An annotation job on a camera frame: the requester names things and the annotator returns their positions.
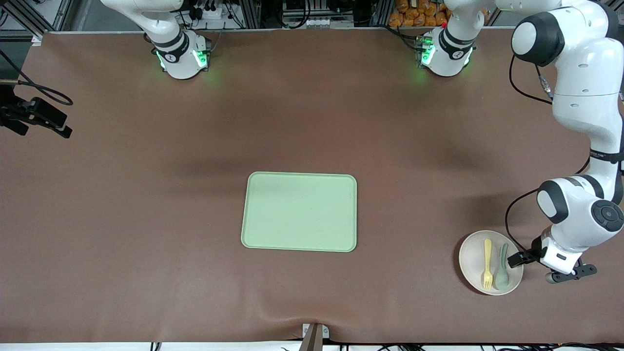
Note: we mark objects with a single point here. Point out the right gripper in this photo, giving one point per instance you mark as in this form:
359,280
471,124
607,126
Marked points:
10,113

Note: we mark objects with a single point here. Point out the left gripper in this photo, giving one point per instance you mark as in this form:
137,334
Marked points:
535,248

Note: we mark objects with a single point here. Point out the pale green plastic spoon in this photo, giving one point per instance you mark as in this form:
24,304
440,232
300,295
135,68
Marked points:
501,280

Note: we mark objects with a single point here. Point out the yellow plastic fork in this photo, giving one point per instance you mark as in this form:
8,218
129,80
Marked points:
487,253

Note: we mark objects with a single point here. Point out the round cream plate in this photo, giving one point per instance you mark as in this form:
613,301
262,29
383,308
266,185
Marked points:
473,263

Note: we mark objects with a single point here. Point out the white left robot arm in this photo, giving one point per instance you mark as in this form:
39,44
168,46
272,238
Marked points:
585,58

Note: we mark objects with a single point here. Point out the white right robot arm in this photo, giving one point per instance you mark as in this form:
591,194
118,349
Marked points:
180,61

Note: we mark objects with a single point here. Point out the brown table mat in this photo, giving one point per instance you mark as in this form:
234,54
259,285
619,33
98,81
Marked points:
146,219

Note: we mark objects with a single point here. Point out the white power strip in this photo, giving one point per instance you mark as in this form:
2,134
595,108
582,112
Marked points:
209,13

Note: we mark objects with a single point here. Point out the tan support pole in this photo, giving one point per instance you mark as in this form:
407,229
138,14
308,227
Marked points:
313,341

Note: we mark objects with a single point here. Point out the light green rectangular tray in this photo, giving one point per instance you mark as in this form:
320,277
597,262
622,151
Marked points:
297,212

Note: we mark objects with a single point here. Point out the heap of orange objects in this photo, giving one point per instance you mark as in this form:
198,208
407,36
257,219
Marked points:
414,14

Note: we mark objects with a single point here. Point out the white connector block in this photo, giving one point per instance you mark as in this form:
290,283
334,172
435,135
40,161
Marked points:
312,23

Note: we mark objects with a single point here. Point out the metal table corner bracket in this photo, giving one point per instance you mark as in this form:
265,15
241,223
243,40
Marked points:
37,40

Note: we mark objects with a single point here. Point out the grey metal bracket plate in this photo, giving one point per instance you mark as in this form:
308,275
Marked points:
325,332

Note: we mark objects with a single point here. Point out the aluminium frame post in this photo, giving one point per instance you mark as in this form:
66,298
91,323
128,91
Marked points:
382,12
251,14

